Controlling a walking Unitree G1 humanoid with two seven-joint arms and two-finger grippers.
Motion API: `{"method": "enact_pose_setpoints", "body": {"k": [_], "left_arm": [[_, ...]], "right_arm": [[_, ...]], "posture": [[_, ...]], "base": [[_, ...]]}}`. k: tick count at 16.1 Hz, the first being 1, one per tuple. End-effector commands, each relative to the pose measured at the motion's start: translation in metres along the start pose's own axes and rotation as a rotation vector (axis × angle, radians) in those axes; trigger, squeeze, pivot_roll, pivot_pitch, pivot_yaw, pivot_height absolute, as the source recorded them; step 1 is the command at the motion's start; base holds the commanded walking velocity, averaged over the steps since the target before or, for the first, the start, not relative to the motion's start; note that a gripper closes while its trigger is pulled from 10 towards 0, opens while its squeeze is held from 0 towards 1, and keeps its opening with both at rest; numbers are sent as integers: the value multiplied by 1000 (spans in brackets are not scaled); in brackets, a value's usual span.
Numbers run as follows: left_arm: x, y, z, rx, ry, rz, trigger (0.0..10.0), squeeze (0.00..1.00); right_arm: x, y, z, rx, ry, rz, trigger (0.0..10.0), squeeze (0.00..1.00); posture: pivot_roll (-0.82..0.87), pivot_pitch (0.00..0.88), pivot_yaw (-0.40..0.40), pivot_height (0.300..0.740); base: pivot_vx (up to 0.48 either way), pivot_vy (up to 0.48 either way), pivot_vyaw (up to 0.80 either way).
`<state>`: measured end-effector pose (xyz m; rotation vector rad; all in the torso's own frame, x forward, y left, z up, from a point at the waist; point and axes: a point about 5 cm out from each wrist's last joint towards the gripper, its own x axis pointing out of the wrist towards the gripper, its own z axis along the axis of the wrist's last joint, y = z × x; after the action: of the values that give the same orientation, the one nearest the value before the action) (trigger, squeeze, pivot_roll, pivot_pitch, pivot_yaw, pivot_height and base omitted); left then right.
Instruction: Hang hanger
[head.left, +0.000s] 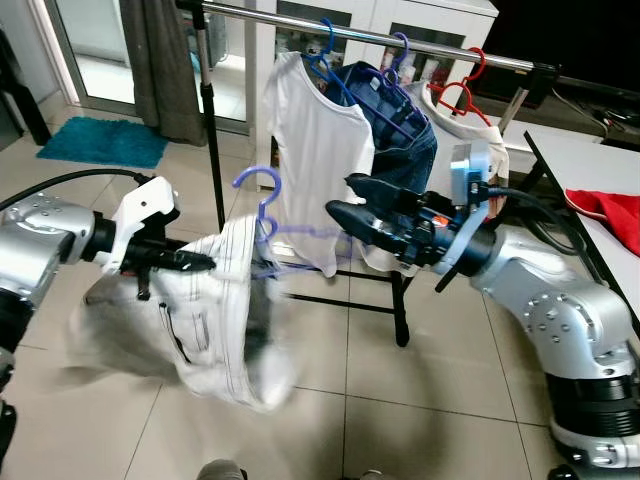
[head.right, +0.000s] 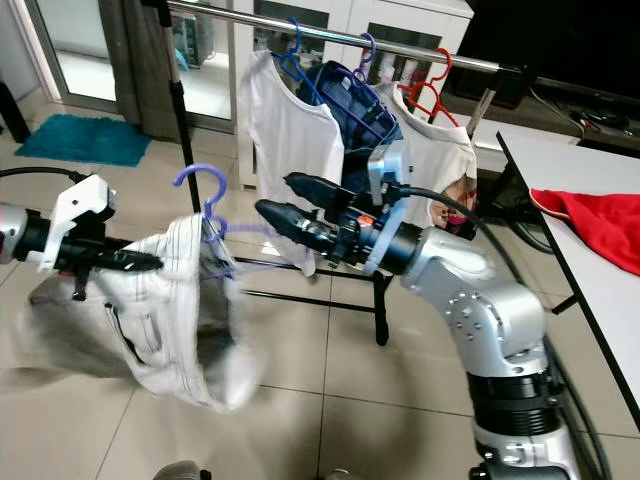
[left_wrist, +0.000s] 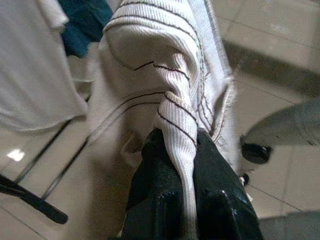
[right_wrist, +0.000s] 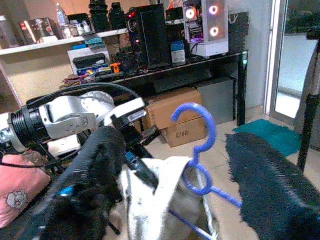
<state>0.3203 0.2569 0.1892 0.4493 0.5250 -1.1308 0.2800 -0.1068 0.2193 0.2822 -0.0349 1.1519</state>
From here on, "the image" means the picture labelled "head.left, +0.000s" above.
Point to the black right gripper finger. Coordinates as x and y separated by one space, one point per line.
375 188
365 225

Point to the white pinstriped shorts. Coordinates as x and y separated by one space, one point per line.
215 330

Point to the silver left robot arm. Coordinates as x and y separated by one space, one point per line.
40 240

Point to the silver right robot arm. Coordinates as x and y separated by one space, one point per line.
560 310

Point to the red plastic hanger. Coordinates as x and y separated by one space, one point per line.
470 85

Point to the purple plastic hanger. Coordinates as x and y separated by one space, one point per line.
403 45

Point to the dark blue plastic hanger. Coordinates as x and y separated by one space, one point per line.
327 50

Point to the blue denim jeans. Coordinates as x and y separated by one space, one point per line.
405 160

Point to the white t-shirt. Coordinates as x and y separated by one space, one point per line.
315 150

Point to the cream white top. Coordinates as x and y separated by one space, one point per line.
450 125

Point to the teal shaggy floor mat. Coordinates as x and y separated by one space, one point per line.
100 142

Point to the red garment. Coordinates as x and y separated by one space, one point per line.
610 215

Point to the metal clothes rack black stand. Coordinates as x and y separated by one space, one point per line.
211 120

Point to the grey curtain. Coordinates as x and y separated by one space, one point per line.
160 70

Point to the white glass door cabinet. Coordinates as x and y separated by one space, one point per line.
450 12

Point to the white framed glass sliding door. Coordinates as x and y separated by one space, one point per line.
90 50

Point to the black television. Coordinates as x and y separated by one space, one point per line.
570 40

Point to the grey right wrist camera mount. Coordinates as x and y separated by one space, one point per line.
468 170

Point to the white table black frame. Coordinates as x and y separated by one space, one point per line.
590 165

